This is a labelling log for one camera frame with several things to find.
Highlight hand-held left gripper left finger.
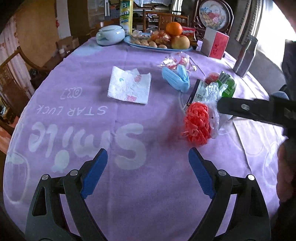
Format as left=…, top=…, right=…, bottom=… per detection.
left=25, top=148, right=109, bottom=241

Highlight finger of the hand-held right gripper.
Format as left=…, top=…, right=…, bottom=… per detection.
left=217, top=97, right=272, bottom=122

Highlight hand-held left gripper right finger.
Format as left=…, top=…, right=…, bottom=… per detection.
left=188, top=147, right=271, bottom=241

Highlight clear plastic bag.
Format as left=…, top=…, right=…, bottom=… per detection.
left=203, top=82, right=234, bottom=139

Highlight red ribbon flower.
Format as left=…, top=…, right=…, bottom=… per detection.
left=182, top=101, right=212, bottom=146

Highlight blue face mask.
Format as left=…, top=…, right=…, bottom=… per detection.
left=161, top=64, right=190, bottom=93

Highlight clear candy packet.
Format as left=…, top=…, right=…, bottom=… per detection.
left=157, top=51, right=198, bottom=72

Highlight person's right hand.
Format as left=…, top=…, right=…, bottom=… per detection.
left=277, top=138, right=296, bottom=202

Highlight person's blue clothing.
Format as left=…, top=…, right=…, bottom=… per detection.
left=272, top=91, right=289, bottom=100

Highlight red shiny wrapper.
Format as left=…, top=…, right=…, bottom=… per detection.
left=204, top=72, right=220, bottom=84

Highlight white carton box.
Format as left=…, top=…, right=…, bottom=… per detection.
left=183, top=79, right=210, bottom=112

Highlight person's dark grey clothing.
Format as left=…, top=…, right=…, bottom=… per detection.
left=281, top=39, right=296, bottom=101

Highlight metal bottle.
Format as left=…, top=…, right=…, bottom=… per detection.
left=232, top=35, right=258, bottom=77

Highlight white and red box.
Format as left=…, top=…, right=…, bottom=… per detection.
left=201, top=28, right=230, bottom=59

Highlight purple printed tablecloth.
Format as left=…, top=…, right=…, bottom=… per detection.
left=2, top=38, right=289, bottom=241

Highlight yellow apple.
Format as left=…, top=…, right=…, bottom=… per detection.
left=171, top=35, right=190, bottom=50

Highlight red snack packet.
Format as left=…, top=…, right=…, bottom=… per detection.
left=181, top=26, right=199, bottom=45

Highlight white printed paper napkin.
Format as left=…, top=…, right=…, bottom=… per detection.
left=107, top=66, right=152, bottom=105

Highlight round framed fruit plaque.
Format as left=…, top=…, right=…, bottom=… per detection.
left=193, top=0, right=234, bottom=35

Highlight orange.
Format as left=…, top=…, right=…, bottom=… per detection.
left=166, top=22, right=183, bottom=37

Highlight wrapped orange pastries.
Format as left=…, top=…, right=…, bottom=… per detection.
left=150, top=30, right=173, bottom=45

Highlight pile of walnuts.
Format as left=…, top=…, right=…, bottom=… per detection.
left=132, top=38, right=168, bottom=49

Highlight wooden chair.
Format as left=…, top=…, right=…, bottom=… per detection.
left=142, top=10, right=189, bottom=30

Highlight blue oval plate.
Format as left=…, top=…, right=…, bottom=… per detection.
left=123, top=32, right=193, bottom=52

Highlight small cardboard box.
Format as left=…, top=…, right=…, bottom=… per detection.
left=55, top=36, right=80, bottom=52

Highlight white lidded ceramic pot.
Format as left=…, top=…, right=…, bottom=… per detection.
left=95, top=25, right=125, bottom=46

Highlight wooden armchair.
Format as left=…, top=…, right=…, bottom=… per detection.
left=0, top=45, right=44, bottom=130

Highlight yellow spray can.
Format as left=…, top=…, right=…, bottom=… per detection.
left=119, top=0, right=134, bottom=35

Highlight floral curtain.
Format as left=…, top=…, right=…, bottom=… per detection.
left=0, top=14, right=31, bottom=98

